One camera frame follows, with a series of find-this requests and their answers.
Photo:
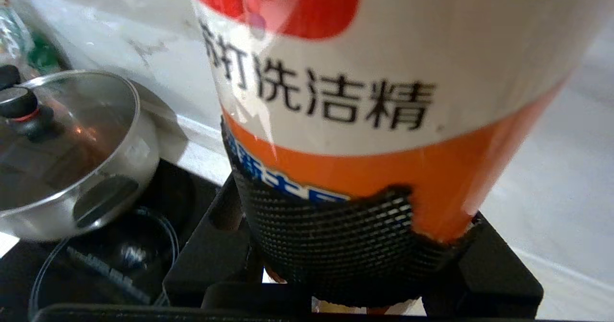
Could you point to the stainless steel cooking pot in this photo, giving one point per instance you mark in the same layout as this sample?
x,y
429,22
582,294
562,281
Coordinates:
x,y
129,168

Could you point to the clear bottle with green label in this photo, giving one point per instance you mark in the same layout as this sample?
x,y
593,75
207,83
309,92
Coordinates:
x,y
43,55

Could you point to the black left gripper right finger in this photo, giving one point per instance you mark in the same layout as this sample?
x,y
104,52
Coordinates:
x,y
489,283

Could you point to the orange white dish soap bottle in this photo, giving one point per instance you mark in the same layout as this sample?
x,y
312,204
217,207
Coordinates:
x,y
360,72

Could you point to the glass lid with black knob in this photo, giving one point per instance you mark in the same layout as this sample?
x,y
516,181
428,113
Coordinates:
x,y
81,120

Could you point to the black induction cooktop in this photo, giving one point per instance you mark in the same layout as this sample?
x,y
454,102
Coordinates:
x,y
144,226

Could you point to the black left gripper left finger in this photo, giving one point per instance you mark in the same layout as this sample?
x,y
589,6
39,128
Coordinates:
x,y
206,264

